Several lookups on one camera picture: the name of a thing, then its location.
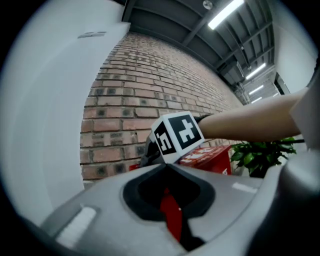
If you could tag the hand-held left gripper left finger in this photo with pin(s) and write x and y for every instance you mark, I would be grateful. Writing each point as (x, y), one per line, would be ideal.
(105, 217)

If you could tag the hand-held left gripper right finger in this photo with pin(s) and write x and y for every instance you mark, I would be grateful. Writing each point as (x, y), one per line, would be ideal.
(225, 200)

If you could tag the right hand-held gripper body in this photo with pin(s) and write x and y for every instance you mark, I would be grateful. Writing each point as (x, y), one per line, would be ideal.
(185, 132)

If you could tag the red fire extinguisher box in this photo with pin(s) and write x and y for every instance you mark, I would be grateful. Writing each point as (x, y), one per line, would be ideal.
(207, 157)

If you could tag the person's right forearm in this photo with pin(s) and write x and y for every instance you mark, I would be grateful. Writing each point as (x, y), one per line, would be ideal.
(250, 120)

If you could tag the green potted plant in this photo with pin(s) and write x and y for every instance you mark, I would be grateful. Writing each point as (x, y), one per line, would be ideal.
(260, 155)

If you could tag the grey ceiling air unit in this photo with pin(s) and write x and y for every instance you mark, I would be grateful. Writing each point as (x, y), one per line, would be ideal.
(228, 72)

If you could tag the long ceiling light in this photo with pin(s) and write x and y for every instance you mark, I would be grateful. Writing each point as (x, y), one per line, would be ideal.
(256, 89)
(256, 70)
(256, 100)
(225, 15)

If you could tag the round ceiling smoke detector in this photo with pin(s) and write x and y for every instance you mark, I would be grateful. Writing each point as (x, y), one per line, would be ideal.
(207, 3)

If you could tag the grey wall sign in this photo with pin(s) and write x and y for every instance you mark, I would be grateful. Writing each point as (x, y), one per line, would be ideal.
(91, 35)

